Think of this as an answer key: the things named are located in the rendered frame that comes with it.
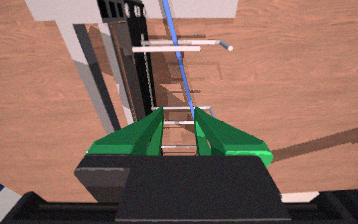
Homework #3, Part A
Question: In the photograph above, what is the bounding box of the blue cable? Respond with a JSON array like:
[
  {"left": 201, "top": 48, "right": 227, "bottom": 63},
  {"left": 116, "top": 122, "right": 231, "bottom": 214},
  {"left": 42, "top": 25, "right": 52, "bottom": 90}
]
[{"left": 162, "top": 0, "right": 194, "bottom": 121}]

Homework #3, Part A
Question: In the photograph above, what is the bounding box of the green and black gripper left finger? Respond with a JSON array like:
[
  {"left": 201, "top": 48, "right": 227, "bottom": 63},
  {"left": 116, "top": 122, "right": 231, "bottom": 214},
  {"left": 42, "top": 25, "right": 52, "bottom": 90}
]
[{"left": 85, "top": 107, "right": 164, "bottom": 155}]

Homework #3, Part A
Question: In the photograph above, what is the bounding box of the grey patch panel rack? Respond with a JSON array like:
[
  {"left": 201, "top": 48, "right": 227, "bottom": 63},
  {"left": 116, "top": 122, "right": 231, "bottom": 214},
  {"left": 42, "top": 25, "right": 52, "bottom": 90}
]
[{"left": 25, "top": 0, "right": 238, "bottom": 135}]

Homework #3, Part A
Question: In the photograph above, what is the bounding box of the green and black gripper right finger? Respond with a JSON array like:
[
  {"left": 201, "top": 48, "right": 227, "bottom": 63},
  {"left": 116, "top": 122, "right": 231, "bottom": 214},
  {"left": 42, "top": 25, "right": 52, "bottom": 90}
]
[{"left": 194, "top": 106, "right": 273, "bottom": 168}]

